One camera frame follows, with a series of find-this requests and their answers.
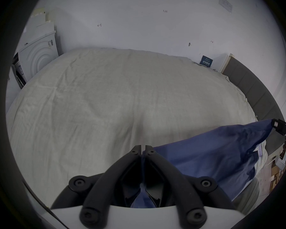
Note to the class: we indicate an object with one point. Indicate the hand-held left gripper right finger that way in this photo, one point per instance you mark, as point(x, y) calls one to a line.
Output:
point(181, 187)

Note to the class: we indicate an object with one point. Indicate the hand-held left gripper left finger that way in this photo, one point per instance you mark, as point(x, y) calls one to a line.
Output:
point(97, 187)

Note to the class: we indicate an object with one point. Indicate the dark blue shirt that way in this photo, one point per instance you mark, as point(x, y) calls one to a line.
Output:
point(216, 149)

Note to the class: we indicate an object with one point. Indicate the grey padded headboard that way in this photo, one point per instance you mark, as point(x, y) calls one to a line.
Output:
point(255, 85)

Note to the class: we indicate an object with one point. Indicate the brown cardboard carton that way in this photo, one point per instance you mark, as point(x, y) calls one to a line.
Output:
point(275, 175)

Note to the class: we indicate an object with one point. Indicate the bed with beige sheet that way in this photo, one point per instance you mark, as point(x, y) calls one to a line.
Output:
point(97, 99)

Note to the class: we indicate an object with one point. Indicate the white washing machine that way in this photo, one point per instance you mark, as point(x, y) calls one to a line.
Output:
point(39, 56)

